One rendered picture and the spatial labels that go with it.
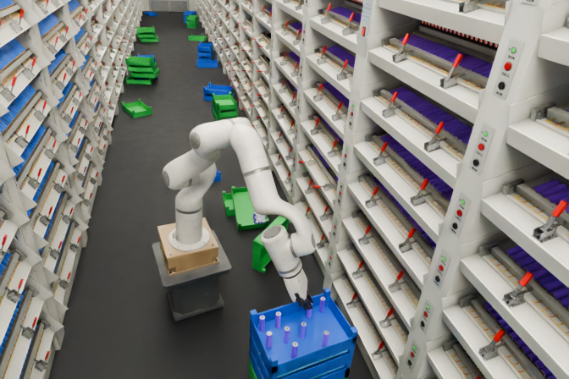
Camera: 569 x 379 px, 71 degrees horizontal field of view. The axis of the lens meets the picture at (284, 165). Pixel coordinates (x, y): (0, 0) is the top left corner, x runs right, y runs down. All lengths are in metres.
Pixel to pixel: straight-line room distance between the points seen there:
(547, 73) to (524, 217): 0.32
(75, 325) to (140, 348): 0.36
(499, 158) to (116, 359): 1.72
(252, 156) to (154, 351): 1.14
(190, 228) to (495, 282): 1.25
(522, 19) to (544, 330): 0.66
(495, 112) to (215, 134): 0.83
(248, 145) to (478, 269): 0.73
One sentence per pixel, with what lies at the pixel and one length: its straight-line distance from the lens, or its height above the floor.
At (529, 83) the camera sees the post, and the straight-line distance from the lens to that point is 0.99.
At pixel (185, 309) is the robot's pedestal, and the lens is 2.11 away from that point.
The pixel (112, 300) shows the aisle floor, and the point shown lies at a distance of 2.31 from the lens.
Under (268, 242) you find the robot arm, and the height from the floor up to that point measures 0.83.
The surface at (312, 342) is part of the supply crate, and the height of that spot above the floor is 0.48.
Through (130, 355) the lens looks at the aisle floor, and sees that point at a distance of 2.07.
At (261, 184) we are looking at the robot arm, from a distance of 1.24.
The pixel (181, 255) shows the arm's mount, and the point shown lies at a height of 0.38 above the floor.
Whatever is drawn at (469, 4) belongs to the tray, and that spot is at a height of 1.53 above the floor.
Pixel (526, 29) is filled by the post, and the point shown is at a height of 1.51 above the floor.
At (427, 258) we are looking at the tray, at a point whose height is 0.75.
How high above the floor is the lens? 1.63
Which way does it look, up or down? 29 degrees down
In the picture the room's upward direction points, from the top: 4 degrees clockwise
